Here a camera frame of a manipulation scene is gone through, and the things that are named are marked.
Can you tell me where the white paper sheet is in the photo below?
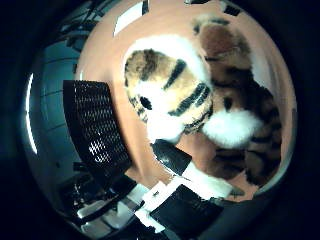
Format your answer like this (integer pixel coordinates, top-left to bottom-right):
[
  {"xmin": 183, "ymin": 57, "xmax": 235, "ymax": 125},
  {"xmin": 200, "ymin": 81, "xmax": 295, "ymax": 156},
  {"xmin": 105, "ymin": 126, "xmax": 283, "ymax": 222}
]
[{"xmin": 112, "ymin": 2, "xmax": 145, "ymax": 37}]

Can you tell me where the long ceiling light strip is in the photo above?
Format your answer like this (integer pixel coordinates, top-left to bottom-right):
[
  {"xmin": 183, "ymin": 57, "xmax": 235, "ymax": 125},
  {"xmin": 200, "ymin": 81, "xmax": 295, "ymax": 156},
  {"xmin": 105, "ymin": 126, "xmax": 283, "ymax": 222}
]
[{"xmin": 25, "ymin": 73, "xmax": 39, "ymax": 155}]

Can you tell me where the black mesh basket container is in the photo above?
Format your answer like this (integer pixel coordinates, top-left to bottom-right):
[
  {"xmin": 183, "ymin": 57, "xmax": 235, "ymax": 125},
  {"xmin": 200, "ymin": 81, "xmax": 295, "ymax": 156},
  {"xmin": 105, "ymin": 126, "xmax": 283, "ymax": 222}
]
[{"xmin": 62, "ymin": 79, "xmax": 138, "ymax": 201}]

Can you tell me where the tiger plush toy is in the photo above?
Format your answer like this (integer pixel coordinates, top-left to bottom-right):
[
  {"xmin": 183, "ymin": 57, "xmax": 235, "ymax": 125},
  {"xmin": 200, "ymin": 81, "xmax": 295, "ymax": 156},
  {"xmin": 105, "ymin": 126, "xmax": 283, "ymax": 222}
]
[{"xmin": 122, "ymin": 13, "xmax": 285, "ymax": 190}]

